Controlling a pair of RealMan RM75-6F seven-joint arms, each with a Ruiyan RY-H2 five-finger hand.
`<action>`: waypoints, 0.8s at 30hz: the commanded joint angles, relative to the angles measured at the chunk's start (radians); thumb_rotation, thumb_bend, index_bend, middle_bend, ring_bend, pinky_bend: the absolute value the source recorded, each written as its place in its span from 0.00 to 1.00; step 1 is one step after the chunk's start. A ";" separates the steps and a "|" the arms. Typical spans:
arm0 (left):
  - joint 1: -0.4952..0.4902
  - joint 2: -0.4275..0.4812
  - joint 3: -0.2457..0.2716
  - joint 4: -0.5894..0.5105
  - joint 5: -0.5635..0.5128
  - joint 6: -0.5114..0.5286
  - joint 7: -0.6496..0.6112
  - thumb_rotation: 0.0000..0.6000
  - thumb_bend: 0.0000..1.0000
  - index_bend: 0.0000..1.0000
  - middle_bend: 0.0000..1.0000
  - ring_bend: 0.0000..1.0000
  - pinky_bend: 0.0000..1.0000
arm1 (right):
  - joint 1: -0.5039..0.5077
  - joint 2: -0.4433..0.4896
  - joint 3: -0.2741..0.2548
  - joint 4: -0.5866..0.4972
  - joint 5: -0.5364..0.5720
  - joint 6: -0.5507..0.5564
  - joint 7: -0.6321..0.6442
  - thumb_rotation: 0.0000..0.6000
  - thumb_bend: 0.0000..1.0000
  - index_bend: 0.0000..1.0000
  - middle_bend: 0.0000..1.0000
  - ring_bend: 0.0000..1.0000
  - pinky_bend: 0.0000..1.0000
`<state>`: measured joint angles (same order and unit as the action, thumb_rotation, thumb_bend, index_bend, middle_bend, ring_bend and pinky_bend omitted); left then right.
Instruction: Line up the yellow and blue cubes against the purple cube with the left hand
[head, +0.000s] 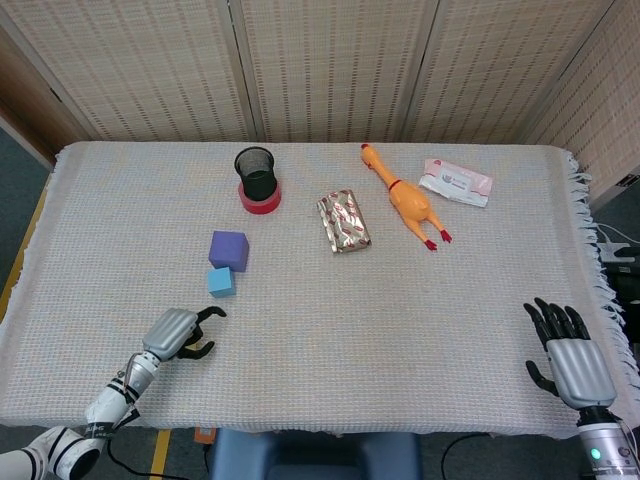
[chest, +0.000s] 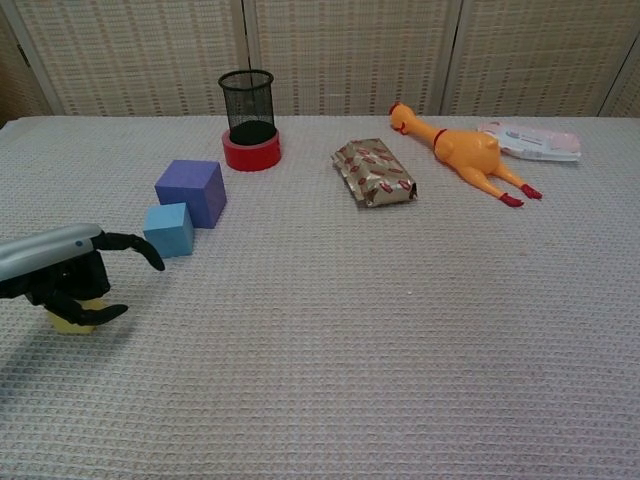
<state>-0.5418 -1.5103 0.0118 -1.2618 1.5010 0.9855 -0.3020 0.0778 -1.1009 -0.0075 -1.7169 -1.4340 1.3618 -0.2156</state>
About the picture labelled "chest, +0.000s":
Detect woven bamboo folding screen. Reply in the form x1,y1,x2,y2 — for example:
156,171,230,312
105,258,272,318
0,0,640,119

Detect large purple foam cube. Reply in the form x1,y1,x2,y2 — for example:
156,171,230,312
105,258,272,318
154,159,228,230

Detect red tape roll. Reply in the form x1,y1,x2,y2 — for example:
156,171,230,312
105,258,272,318
221,128,283,173

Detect pink white wet wipes pack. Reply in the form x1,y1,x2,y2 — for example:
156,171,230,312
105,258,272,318
477,121,583,164

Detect orange rubber chicken toy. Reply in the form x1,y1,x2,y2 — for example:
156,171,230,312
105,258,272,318
389,101,544,208

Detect small yellow foam cube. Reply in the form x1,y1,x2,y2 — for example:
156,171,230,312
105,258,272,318
47,298,106,335

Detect silver foil snack packet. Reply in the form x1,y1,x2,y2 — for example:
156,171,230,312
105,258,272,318
329,138,419,210

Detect medium blue foam cube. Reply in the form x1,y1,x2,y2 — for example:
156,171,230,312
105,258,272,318
142,201,195,259

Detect black mesh pen holder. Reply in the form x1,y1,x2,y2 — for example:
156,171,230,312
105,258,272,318
217,68,279,144

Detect white woven tablecloth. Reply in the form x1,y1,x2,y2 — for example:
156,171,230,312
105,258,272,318
0,115,640,480

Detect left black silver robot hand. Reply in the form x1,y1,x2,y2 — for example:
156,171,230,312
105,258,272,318
0,223,166,326

